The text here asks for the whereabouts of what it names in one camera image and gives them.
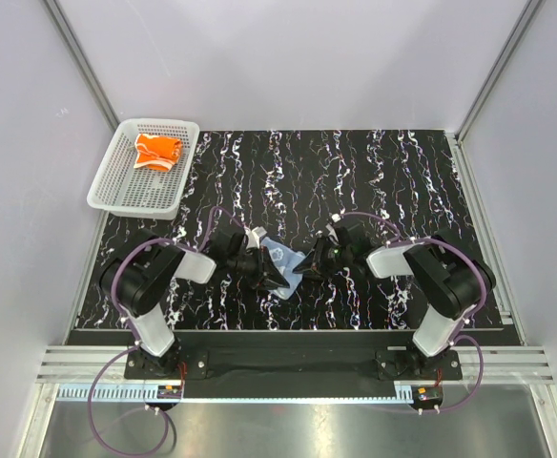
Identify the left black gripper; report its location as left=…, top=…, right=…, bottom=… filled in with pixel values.
left=227, top=245, right=289, bottom=290

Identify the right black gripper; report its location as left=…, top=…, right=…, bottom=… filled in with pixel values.
left=293, top=235, right=353, bottom=281

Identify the light blue towel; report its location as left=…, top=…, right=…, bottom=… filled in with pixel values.
left=261, top=238, right=305, bottom=301

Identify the orange white patterned towel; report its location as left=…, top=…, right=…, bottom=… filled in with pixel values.
left=134, top=134, right=183, bottom=172

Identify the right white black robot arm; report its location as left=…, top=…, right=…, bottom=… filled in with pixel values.
left=293, top=223, right=496, bottom=380

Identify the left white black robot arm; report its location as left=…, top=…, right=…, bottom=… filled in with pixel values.
left=97, top=227, right=290, bottom=378

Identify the black marble pattern mat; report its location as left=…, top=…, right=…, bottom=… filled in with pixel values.
left=94, top=130, right=481, bottom=331

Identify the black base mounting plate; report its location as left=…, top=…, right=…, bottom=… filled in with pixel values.
left=125, top=330, right=463, bottom=382

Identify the left small electronics box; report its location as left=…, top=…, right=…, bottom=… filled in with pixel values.
left=157, top=384, right=183, bottom=399

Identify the small electronics box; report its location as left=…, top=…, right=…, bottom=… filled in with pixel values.
left=157, top=384, right=183, bottom=399
left=413, top=385, right=444, bottom=405

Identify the white plastic basket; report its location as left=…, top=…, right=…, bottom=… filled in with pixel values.
left=87, top=118, right=200, bottom=220

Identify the right small electronics box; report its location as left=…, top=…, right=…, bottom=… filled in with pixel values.
left=413, top=385, right=444, bottom=405

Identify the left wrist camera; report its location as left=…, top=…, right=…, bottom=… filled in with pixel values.
left=245, top=226, right=267, bottom=250

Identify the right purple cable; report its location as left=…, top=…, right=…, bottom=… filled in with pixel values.
left=335, top=212, right=492, bottom=415

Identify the slotted cable duct rail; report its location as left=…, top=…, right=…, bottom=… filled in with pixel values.
left=57, top=383, right=414, bottom=405

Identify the aluminium frame rail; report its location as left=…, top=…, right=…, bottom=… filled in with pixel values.
left=36, top=345, right=553, bottom=385

